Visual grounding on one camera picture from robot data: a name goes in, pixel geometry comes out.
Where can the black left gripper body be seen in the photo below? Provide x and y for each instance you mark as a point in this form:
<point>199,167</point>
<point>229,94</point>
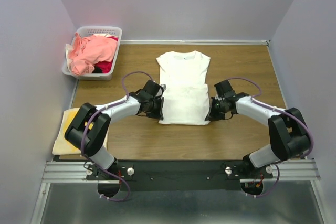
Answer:
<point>157,100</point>

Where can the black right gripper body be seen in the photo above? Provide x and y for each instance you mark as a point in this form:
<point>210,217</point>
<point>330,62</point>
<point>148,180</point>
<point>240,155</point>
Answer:
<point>217,100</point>

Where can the white floral print t-shirt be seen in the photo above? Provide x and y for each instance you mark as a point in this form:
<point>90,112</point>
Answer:
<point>186,99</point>

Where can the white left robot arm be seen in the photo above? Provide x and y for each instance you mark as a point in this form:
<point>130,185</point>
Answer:
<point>88,129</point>

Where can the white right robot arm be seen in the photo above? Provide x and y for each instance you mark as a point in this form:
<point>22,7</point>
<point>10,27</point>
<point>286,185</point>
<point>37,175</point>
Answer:
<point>289,135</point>

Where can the red garment in basket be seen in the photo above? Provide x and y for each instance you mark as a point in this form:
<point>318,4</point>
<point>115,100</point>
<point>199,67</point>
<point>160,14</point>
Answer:
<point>102,67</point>

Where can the pink t-shirt in basket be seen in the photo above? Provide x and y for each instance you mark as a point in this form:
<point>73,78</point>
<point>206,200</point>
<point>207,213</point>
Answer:
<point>85,52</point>

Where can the white plastic laundry basket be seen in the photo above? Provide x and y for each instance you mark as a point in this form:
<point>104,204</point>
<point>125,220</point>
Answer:
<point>86,31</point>

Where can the folded yellow chick t-shirt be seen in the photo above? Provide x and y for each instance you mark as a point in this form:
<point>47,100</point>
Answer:
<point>61,145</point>

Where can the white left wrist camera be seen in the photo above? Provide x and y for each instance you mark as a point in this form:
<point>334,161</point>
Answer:
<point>163,87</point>

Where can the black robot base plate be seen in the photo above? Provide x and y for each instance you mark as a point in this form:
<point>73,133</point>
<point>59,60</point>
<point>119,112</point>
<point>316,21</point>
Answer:
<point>151,175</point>

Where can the aluminium front rail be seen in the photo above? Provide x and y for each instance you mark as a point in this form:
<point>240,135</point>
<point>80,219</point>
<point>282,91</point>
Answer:
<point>75,172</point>

